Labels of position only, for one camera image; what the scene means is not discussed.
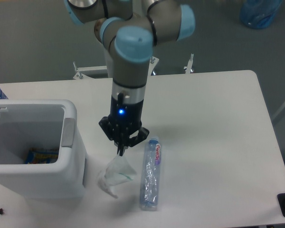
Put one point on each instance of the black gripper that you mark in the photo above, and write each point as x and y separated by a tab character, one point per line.
125	115

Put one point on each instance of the blue plastic bag on floor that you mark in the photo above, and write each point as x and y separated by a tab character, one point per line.
259	14

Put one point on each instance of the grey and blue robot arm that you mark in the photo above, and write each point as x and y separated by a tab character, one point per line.
130	41

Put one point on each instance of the colourful snack wrapper in bin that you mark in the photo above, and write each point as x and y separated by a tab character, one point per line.
42	156

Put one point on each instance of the white plastic trash can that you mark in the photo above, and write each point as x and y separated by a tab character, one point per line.
46	124

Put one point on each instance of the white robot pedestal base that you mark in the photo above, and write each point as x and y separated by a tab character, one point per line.
106	70

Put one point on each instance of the crushed clear plastic bottle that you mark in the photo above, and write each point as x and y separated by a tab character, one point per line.
150	177

